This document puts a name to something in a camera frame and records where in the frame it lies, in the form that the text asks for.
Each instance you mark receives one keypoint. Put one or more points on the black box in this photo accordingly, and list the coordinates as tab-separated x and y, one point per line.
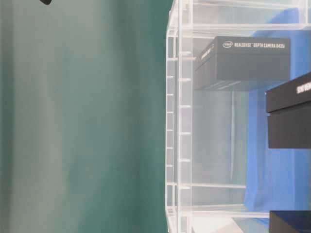
293	221
242	63
289	114

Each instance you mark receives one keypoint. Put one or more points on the clear plastic storage case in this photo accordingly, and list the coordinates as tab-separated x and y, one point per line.
207	131

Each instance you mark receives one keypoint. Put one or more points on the green table cloth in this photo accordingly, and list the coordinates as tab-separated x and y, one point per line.
82	116

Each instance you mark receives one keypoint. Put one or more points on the blue foam insert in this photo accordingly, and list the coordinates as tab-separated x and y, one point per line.
278	179

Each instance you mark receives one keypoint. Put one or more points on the black object at bottom edge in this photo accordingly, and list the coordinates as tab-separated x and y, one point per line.
46	2

